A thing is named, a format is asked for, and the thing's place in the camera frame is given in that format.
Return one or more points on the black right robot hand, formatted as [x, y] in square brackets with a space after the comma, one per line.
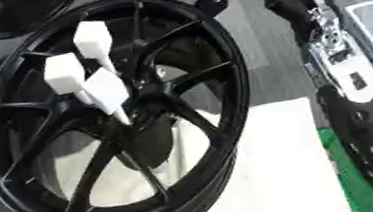
[289, 12]

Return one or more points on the black spoked wheel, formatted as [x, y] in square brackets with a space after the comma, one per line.
[228, 73]

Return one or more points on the black block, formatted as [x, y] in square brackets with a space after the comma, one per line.
[212, 3]

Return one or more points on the green board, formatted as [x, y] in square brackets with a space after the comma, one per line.
[350, 173]

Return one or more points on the black round tyre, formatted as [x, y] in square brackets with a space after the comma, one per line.
[15, 13]

